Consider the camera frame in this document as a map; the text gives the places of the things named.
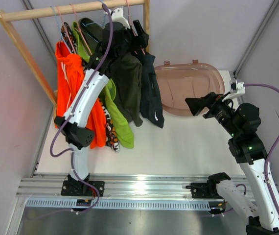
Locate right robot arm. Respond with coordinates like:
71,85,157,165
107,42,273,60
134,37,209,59
185,93,279,235

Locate aluminium mounting rail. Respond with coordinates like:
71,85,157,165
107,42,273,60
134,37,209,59
16,172,279,204

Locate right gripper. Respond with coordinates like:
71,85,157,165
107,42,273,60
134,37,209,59
185,92,240,138

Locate navy blue shorts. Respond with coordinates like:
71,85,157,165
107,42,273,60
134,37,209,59
134,50,164,128

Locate patterned black orange shorts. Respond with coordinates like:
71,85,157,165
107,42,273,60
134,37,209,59
55,21,119,151

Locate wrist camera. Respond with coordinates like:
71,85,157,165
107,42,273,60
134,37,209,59
111,7,131,29
222,79,246,101

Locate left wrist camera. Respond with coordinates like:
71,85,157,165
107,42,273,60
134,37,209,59
111,7,131,29

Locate pink hanger of green shorts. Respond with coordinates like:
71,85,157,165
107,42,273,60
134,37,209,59
70,3,92,56

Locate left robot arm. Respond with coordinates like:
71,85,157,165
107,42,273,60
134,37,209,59
54,20,149,196

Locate pink plastic basket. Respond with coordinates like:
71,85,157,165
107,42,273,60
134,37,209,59
155,60,225,117

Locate white slotted cable duct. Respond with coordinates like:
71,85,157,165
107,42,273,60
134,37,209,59
26,198,223,211

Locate blue hanger of orange shorts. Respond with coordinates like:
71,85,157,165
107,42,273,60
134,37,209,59
50,6,69,49

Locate lime green shorts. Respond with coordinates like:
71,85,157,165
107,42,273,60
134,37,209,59
72,22,134,151

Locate olive green shorts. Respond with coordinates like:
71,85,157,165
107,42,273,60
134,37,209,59
78,17,143,127

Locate pink hanger of patterned shorts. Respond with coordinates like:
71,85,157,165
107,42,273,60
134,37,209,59
56,6,76,54

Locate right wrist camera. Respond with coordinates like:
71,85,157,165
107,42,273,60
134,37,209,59
222,79,246,101

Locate wooden clothes rack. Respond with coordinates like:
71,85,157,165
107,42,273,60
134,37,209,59
0,0,150,116

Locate blue wire hanger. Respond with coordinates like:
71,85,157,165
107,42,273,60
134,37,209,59
82,0,111,29

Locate pink wire hanger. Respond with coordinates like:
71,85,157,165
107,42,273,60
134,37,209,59
125,0,146,55

